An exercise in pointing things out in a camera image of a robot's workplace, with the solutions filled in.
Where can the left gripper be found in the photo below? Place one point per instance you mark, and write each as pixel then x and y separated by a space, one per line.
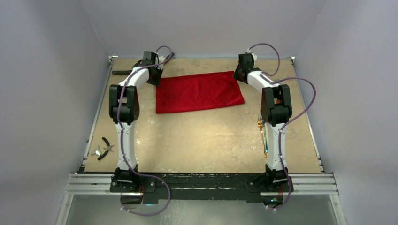
pixel 156 82

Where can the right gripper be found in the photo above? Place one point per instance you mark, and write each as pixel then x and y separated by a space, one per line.
pixel 239 74

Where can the red cloth napkin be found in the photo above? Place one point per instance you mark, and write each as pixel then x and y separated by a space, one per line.
pixel 197 92

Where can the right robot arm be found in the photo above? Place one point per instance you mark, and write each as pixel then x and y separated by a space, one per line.
pixel 275 112

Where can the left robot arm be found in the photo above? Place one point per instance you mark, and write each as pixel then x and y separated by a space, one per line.
pixel 124 111

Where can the gold fork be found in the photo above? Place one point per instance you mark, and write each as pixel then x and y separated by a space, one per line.
pixel 260 126

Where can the blue utensil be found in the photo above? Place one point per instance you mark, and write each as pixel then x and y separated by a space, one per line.
pixel 265 139

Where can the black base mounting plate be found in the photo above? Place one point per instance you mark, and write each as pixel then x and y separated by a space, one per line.
pixel 152 187

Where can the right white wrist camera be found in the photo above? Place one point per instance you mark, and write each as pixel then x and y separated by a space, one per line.
pixel 253 54

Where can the black handled pliers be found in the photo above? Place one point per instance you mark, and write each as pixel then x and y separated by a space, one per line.
pixel 101 154

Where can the aluminium frame rail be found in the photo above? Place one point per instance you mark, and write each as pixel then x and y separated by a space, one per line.
pixel 222 140

